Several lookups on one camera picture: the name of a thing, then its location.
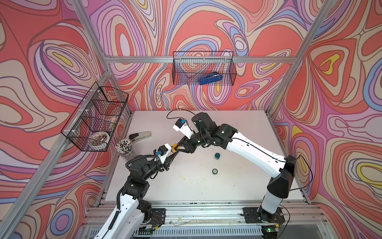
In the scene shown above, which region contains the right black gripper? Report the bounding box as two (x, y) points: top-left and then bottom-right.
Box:
(173, 131), (210, 154)

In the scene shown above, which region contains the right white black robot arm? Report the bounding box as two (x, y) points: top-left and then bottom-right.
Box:
(173, 112), (297, 216)

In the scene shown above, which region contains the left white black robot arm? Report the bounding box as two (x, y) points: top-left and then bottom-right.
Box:
(95, 149), (179, 239)

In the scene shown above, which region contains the grey stapler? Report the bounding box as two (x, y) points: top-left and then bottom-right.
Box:
(128, 131), (152, 142)

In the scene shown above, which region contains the cup of pencils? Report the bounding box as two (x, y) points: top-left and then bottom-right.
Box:
(115, 139), (137, 160)

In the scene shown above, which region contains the blue stapler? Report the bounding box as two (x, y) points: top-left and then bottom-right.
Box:
(199, 72), (223, 85)

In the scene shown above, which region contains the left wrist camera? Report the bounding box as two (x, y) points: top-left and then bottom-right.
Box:
(156, 143), (172, 165)

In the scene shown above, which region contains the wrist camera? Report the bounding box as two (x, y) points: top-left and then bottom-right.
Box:
(173, 118), (194, 139)
(156, 143), (172, 165)

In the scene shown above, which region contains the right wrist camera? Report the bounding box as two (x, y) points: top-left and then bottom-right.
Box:
(173, 118), (194, 139)

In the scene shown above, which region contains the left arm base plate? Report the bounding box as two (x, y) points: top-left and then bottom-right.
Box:
(143, 208), (166, 225)

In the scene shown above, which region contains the back black wire basket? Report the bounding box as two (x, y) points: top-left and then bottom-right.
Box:
(172, 50), (237, 86)

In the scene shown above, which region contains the black wire basket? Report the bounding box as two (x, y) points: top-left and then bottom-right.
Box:
(172, 50), (237, 86)
(61, 83), (129, 152)

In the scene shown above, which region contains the left black wire basket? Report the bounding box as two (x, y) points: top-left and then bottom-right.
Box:
(61, 83), (129, 152)

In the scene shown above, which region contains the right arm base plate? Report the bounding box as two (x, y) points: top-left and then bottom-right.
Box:
(240, 207), (285, 225)

